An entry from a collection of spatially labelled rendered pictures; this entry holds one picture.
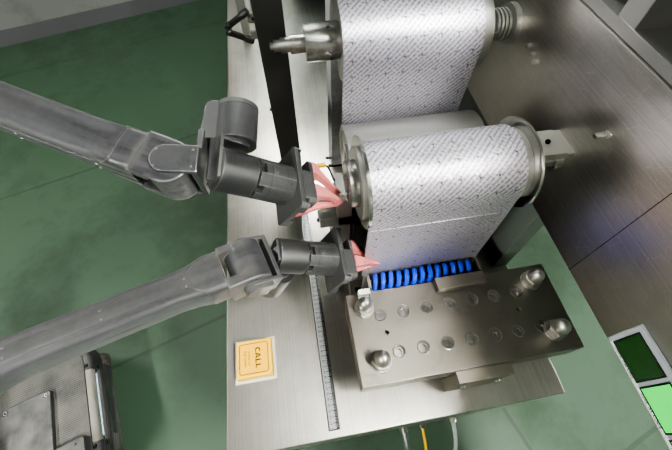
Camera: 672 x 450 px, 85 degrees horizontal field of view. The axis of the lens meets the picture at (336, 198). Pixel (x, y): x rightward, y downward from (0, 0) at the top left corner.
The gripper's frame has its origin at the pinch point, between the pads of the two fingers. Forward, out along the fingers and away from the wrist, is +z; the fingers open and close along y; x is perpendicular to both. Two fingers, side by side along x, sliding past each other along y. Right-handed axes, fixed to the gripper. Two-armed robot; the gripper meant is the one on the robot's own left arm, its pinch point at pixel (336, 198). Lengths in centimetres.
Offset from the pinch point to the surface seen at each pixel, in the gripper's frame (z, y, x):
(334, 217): 5.7, -1.4, -7.5
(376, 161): -0.3, -0.2, 10.0
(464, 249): 28.4, 6.5, 2.2
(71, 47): -51, -250, -210
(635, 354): 30.5, 29.0, 19.3
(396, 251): 14.8, 6.2, -3.0
